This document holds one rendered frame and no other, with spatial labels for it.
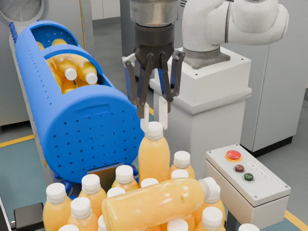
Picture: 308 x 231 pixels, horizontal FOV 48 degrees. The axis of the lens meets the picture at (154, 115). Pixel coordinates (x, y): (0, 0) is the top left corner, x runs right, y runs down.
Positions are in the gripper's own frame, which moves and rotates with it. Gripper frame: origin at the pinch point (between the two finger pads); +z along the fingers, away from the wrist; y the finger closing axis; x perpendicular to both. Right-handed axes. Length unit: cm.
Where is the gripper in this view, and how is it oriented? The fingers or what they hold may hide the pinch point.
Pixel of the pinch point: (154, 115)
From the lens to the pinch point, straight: 76.3
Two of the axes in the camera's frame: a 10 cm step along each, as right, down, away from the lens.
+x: 4.1, 4.4, -8.0
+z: 0.0, 8.8, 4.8
